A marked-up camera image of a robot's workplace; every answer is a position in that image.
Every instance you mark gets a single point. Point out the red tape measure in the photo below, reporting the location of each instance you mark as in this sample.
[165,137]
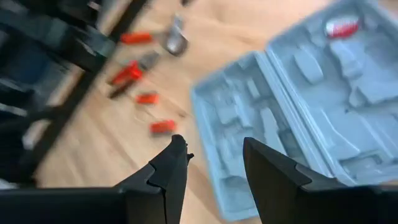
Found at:
[342,28]

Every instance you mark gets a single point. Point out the red-orange bit holder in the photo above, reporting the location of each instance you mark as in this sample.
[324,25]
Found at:
[163,127]
[147,98]

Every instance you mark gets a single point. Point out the clear safety glasses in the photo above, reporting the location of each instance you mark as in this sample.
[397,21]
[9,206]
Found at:
[176,40]

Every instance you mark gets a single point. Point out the grey plastic tool case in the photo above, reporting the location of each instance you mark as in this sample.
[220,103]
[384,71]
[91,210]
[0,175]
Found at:
[295,93]

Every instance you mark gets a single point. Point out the black aluminium table frame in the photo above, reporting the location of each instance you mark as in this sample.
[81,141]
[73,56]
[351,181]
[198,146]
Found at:
[77,90]

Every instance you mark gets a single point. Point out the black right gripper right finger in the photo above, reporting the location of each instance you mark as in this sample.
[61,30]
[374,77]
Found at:
[280,186]

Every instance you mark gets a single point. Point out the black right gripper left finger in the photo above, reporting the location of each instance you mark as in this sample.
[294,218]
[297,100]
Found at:
[161,174]

